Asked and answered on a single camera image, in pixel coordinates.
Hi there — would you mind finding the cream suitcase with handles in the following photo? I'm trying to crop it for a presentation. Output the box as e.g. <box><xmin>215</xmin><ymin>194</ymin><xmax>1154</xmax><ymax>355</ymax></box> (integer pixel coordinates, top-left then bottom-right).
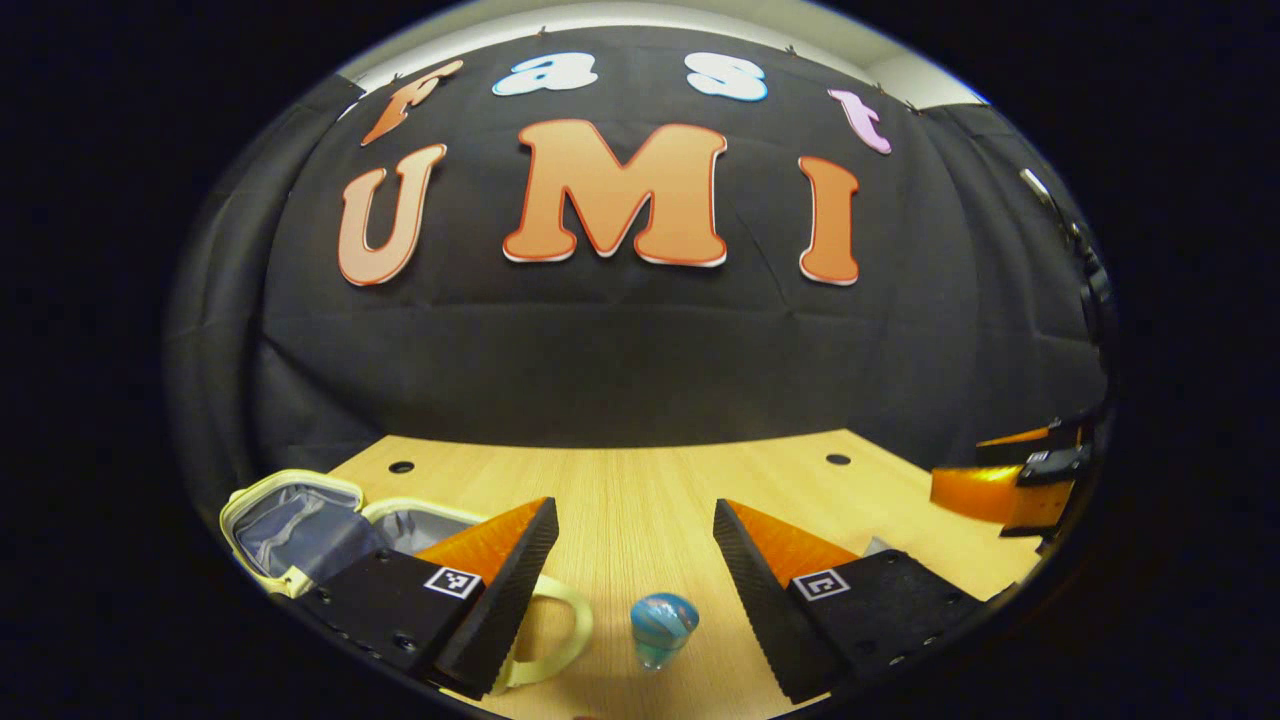
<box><xmin>220</xmin><ymin>468</ymin><xmax>595</xmax><ymax>691</ymax></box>

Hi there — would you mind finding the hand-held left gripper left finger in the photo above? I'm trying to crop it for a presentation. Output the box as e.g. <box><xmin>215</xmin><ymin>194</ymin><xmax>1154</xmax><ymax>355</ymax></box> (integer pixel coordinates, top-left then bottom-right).
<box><xmin>295</xmin><ymin>497</ymin><xmax>561</xmax><ymax>701</ymax></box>

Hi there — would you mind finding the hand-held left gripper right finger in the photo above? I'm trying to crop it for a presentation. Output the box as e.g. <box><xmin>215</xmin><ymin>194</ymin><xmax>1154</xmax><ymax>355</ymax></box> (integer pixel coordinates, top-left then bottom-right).
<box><xmin>713</xmin><ymin>498</ymin><xmax>986</xmax><ymax>705</ymax></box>

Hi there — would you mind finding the black backdrop cloth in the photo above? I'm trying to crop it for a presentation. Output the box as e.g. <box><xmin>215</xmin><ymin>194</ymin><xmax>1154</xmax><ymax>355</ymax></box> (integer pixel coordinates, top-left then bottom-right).
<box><xmin>165</xmin><ymin>25</ymin><xmax>1116</xmax><ymax>591</ymax></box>

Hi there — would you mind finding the dark metal stand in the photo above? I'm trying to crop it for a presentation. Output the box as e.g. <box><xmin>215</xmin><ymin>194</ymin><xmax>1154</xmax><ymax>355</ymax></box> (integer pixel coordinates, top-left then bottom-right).
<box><xmin>1018</xmin><ymin>165</ymin><xmax>1113</xmax><ymax>346</ymax></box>

